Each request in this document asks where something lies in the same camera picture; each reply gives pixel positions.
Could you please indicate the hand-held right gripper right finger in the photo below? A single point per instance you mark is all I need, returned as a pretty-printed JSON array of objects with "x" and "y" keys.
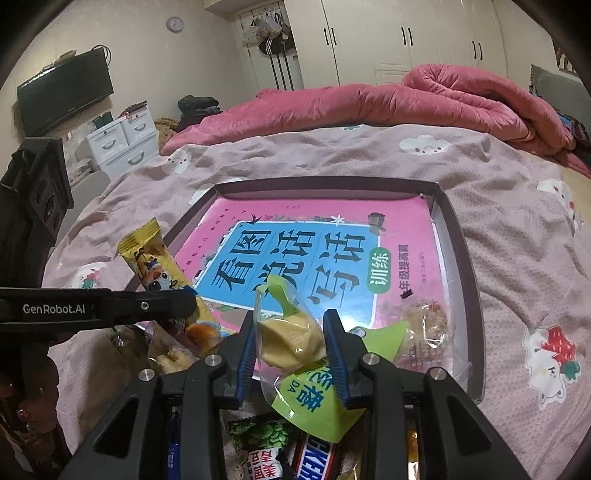
[{"x": 334, "y": 360}]

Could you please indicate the brown chocolate bar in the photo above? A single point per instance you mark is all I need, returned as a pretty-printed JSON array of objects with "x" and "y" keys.
[{"x": 316, "y": 457}]

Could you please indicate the green pea snack packet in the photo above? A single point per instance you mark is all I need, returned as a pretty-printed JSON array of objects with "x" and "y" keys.
[{"x": 261, "y": 438}]

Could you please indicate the yellow cartoon snack packet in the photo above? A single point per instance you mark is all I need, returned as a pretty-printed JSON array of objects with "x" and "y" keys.
[{"x": 147, "y": 258}]

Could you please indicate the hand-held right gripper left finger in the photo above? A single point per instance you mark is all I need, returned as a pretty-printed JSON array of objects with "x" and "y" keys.
[{"x": 244, "y": 364}]

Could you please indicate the pink printed bed sheet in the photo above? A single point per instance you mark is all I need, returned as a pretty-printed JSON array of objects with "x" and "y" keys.
[{"x": 508, "y": 230}]

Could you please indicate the dark cardboard tray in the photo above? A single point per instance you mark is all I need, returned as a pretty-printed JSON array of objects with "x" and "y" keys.
[{"x": 323, "y": 190}]

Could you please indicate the black television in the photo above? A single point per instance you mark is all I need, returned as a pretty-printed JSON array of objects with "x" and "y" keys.
[{"x": 64, "y": 92}]

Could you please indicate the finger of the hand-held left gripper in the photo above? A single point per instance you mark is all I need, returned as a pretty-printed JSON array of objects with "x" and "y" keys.
[{"x": 152, "y": 304}]

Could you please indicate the pink quilt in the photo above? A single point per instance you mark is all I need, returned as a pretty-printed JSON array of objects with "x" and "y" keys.
[{"x": 369, "y": 106}]

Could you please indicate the yellow pastry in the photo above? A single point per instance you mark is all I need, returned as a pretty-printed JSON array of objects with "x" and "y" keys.
[{"x": 288, "y": 341}]

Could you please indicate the blue snack packet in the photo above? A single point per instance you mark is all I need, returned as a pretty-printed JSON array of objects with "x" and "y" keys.
[{"x": 173, "y": 443}]

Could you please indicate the brown plush toy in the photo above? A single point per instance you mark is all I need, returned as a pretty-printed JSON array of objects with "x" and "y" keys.
[{"x": 164, "y": 131}]

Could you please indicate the small brown box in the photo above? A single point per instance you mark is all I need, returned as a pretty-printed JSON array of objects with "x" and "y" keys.
[{"x": 135, "y": 111}]

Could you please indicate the round wall clock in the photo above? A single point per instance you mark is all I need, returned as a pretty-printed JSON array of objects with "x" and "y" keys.
[{"x": 175, "y": 24}]

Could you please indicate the white wardrobe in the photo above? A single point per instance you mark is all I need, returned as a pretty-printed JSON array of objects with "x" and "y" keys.
[{"x": 369, "y": 37}]

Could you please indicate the black clothes pile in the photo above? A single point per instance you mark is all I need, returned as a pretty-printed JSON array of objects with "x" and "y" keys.
[{"x": 198, "y": 108}]

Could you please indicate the grey headboard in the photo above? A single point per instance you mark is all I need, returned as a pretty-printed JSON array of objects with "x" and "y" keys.
[{"x": 554, "y": 87}]

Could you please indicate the white drawer chest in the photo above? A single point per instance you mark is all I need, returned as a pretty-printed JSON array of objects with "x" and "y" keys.
[{"x": 115, "y": 143}]

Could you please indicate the person's left hand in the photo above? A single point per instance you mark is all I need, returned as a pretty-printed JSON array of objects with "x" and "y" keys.
[{"x": 32, "y": 410}]

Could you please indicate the pink children's book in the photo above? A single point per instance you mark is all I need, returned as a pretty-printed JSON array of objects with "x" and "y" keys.
[{"x": 300, "y": 258}]

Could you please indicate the colourful clothes pile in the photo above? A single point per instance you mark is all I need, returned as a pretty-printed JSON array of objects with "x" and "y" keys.
[{"x": 572, "y": 124}]

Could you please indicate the clear-wrapped round pastry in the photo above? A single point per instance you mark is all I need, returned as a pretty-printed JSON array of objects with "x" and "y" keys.
[{"x": 427, "y": 327}]

